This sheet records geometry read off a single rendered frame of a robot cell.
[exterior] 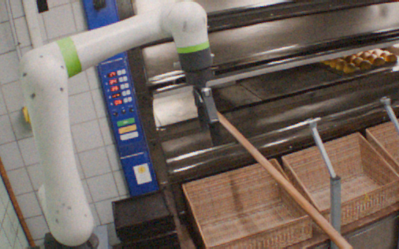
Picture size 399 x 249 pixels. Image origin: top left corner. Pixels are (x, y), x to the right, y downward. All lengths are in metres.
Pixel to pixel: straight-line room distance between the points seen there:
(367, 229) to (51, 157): 1.79
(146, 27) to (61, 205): 0.56
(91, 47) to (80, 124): 1.07
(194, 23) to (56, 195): 0.58
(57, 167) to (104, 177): 1.27
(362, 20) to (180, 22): 1.64
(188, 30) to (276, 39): 1.22
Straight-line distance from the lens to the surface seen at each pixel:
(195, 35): 1.20
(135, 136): 2.26
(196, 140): 2.38
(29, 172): 2.38
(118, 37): 1.25
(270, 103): 2.43
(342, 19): 2.57
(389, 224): 2.52
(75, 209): 1.16
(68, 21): 2.16
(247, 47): 2.30
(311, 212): 1.39
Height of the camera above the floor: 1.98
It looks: 21 degrees down
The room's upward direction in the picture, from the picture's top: 11 degrees counter-clockwise
